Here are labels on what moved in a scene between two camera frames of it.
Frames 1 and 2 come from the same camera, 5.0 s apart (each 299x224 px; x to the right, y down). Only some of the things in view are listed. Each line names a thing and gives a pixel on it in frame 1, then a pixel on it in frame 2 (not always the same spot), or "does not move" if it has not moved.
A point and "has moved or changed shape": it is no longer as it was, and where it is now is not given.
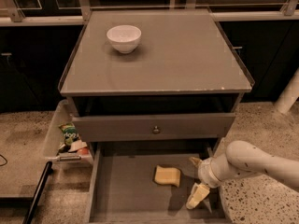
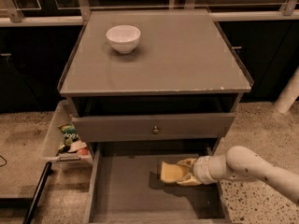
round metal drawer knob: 156,131 does not move
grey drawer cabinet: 170,99 does not move
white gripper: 205,173 to 201,170
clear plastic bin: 65,143 does not move
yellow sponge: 167,175 has moved or changed shape
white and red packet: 78,147 does not move
